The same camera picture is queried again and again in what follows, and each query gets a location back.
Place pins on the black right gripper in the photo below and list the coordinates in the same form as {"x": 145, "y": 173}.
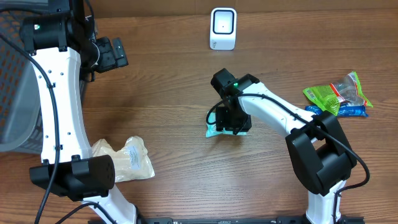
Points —
{"x": 244, "y": 124}

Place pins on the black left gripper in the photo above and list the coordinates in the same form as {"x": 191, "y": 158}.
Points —
{"x": 111, "y": 60}

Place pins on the teal wet wipes pack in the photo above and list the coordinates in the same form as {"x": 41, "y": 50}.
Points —
{"x": 211, "y": 129}

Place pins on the beige clear plastic bag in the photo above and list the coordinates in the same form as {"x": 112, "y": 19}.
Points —
{"x": 131, "y": 162}

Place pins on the green clear snack bag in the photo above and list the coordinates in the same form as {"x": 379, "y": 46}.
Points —
{"x": 346, "y": 91}

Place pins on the blue snack bar wrapper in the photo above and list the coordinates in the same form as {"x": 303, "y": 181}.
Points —
{"x": 344, "y": 111}

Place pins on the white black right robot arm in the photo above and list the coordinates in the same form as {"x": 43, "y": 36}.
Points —
{"x": 318, "y": 148}

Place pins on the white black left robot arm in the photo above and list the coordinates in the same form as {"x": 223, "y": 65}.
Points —
{"x": 63, "y": 48}

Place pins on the white barcode scanner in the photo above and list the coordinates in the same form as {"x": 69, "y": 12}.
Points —
{"x": 223, "y": 28}

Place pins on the dark grey plastic basket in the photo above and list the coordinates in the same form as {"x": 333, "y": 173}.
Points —
{"x": 21, "y": 119}

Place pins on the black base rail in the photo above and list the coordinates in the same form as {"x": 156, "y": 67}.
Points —
{"x": 279, "y": 220}

